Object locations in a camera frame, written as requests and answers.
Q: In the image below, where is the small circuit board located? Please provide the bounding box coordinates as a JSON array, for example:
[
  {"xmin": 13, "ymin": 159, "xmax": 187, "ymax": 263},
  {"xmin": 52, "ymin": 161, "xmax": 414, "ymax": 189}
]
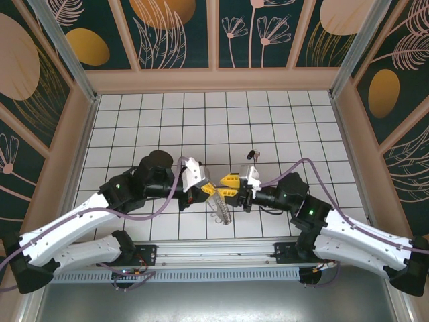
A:
[{"xmin": 112, "ymin": 268, "xmax": 143, "ymax": 280}]

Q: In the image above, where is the grey metal sheet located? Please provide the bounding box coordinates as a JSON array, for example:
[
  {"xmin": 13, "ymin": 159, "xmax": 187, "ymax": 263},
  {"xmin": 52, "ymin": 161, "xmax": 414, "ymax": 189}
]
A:
[{"xmin": 18, "ymin": 280, "xmax": 413, "ymax": 322}]

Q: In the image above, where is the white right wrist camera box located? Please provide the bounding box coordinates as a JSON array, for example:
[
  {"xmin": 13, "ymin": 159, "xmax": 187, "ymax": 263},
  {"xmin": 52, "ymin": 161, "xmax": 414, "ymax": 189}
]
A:
[{"xmin": 239, "ymin": 164, "xmax": 262, "ymax": 191}]

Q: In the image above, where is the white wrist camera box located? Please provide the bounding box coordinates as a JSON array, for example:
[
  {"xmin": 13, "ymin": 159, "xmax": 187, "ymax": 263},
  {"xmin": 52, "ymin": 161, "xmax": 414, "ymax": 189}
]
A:
[
  {"xmin": 182, "ymin": 156, "xmax": 210, "ymax": 191},
  {"xmin": 239, "ymin": 164, "xmax": 262, "ymax": 191}
]

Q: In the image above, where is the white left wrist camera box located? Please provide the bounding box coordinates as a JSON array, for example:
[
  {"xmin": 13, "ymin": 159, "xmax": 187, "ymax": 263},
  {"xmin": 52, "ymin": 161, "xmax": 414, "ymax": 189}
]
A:
[{"xmin": 182, "ymin": 156, "xmax": 210, "ymax": 191}]

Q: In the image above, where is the aluminium mounting rail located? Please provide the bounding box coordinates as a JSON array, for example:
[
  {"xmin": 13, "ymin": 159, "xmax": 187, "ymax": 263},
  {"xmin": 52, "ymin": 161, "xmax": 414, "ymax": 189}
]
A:
[{"xmin": 32, "ymin": 237, "xmax": 400, "ymax": 269}]

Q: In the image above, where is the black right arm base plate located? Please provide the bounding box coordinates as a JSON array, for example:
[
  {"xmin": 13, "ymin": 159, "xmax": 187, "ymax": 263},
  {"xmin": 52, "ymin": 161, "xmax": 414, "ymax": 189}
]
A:
[{"xmin": 273, "ymin": 241, "xmax": 304, "ymax": 266}]

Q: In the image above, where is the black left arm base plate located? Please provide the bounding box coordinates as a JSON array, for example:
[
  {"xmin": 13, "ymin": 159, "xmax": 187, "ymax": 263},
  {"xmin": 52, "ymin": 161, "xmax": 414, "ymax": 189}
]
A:
[{"xmin": 96, "ymin": 244, "xmax": 158, "ymax": 268}]

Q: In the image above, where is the aluminium table side rail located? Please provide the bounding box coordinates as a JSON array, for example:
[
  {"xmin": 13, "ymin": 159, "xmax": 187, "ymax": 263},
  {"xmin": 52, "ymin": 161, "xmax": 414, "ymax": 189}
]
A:
[
  {"xmin": 52, "ymin": 95, "xmax": 101, "ymax": 244},
  {"xmin": 330, "ymin": 95, "xmax": 379, "ymax": 235}
]

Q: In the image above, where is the grey slotted cable duct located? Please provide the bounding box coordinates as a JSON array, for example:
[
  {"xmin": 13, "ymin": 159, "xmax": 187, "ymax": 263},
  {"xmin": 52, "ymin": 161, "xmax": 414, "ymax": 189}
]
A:
[{"xmin": 46, "ymin": 266, "xmax": 301, "ymax": 283}]

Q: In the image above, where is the aluminium frame post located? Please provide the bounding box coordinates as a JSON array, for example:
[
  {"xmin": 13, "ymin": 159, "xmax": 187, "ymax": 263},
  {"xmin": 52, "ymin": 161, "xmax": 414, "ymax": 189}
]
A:
[
  {"xmin": 328, "ymin": 0, "xmax": 402, "ymax": 99},
  {"xmin": 28, "ymin": 0, "xmax": 101, "ymax": 103}
]

